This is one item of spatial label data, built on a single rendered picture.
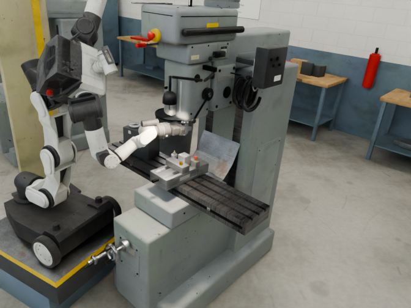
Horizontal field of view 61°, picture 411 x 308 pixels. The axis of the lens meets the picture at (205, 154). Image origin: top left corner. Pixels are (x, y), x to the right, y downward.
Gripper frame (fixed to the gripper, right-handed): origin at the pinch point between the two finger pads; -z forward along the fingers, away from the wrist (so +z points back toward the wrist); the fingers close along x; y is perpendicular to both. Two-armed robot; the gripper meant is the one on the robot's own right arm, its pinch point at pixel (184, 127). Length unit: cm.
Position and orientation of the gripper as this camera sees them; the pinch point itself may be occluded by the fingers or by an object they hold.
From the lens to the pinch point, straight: 203.4
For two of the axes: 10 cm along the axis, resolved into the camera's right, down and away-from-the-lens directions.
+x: -5.1, -4.0, 7.6
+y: -0.8, 9.0, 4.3
